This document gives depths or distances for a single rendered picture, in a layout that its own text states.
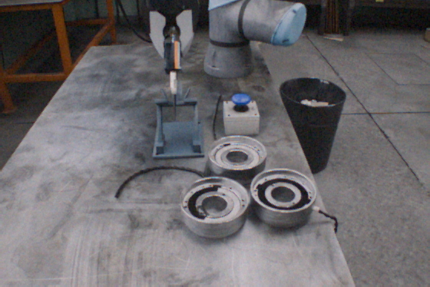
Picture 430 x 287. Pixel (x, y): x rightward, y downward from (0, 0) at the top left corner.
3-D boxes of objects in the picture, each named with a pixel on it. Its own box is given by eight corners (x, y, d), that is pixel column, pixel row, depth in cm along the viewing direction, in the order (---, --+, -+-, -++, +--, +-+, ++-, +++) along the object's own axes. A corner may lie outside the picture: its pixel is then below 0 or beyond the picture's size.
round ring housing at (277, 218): (239, 218, 58) (239, 199, 56) (263, 179, 66) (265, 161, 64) (302, 239, 54) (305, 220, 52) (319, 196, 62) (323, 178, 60)
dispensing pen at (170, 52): (165, 119, 62) (163, 23, 63) (167, 121, 66) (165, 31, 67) (178, 118, 62) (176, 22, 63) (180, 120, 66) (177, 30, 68)
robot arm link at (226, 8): (223, 28, 112) (223, -16, 105) (262, 35, 106) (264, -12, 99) (200, 37, 104) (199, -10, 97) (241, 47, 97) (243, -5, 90)
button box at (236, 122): (259, 134, 79) (259, 114, 76) (225, 136, 79) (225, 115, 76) (253, 116, 86) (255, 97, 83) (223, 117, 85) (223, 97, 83)
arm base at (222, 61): (203, 59, 116) (203, 29, 111) (251, 58, 117) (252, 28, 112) (204, 78, 104) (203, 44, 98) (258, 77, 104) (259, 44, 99)
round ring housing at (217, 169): (276, 177, 67) (277, 159, 65) (223, 194, 63) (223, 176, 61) (247, 147, 75) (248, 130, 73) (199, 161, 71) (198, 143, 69)
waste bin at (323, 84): (341, 177, 191) (355, 105, 169) (279, 180, 190) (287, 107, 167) (323, 141, 220) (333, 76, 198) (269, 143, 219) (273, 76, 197)
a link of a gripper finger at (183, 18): (197, 44, 70) (190, -2, 65) (198, 57, 65) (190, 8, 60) (181, 47, 70) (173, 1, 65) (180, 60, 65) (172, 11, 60)
